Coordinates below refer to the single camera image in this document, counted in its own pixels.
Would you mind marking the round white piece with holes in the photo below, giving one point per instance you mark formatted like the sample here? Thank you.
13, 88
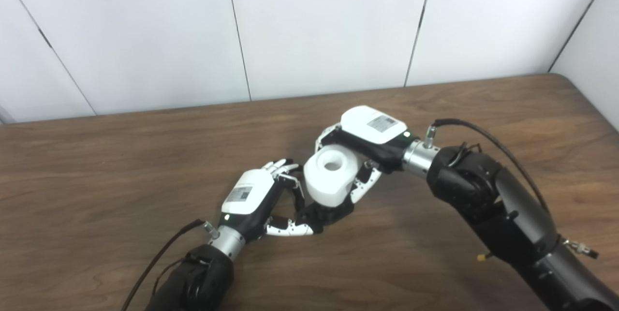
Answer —
324, 185

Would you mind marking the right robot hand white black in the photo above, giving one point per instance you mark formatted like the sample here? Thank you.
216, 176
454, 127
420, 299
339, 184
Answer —
372, 125

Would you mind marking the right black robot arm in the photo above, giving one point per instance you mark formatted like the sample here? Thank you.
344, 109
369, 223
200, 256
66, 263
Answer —
508, 214

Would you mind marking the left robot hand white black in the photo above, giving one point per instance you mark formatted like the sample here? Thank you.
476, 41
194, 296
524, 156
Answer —
246, 192

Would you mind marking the black flanged holder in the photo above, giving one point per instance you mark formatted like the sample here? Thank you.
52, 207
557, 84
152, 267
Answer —
333, 214

